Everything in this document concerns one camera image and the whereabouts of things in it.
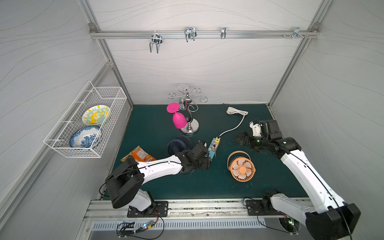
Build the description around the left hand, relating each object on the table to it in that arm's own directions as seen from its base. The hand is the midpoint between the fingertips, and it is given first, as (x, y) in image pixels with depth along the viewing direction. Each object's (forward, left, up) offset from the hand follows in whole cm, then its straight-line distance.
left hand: (207, 162), depth 83 cm
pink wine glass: (+22, +17, +11) cm, 29 cm away
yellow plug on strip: (+15, -6, 0) cm, 16 cm away
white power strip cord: (+45, -20, -5) cm, 50 cm away
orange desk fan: (-2, -18, +1) cm, 19 cm away
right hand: (+7, -17, +13) cm, 22 cm away
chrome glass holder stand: (+31, +10, -7) cm, 33 cm away
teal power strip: (+11, -4, -5) cm, 12 cm away
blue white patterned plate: (-2, +54, +27) cm, 60 cm away
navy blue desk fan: (+8, +16, +5) cm, 19 cm away
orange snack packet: (+6, +42, -5) cm, 42 cm away
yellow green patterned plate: (+11, +55, +27) cm, 62 cm away
